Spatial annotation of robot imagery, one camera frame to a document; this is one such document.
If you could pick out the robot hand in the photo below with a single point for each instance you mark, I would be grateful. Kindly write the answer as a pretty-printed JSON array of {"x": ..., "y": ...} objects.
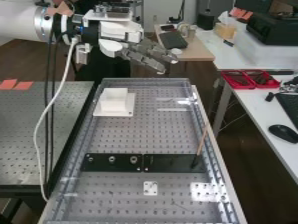
[{"x": 120, "y": 33}]

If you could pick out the black machine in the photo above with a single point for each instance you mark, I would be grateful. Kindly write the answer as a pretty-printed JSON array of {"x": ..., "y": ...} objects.
[{"x": 274, "y": 23}]

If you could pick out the black keyboard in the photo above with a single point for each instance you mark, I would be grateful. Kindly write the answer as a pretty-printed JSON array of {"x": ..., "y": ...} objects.
[
  {"x": 290, "y": 106},
  {"x": 173, "y": 39}
]

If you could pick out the wooden desk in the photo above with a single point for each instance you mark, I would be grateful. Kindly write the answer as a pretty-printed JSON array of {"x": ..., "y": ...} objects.
[{"x": 194, "y": 48}]

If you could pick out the small black block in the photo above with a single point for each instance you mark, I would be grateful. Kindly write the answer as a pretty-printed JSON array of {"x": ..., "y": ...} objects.
[{"x": 269, "y": 96}]

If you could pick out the black mouse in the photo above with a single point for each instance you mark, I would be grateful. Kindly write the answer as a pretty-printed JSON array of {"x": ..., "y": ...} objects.
[{"x": 282, "y": 132}]

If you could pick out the thin stick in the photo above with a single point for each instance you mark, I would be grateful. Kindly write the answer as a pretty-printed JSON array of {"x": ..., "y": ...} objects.
[{"x": 201, "y": 143}]

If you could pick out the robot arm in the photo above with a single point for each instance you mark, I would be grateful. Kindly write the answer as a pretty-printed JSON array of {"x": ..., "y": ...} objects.
[{"x": 21, "y": 20}]

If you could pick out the black plate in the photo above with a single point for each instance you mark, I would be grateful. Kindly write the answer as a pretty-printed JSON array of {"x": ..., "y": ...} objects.
[{"x": 173, "y": 163}]

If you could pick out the red tray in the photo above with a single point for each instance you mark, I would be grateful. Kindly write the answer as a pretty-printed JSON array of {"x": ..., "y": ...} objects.
[
  {"x": 263, "y": 78},
  {"x": 238, "y": 79}
]

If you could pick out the clear box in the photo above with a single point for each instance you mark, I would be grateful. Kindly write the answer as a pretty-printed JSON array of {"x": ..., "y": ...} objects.
[{"x": 146, "y": 140}]

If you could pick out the white desk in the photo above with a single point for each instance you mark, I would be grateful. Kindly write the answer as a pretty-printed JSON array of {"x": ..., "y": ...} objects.
[{"x": 266, "y": 123}]

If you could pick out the small white box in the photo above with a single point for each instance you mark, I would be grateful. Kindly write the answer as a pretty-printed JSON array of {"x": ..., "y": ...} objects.
[{"x": 114, "y": 101}]

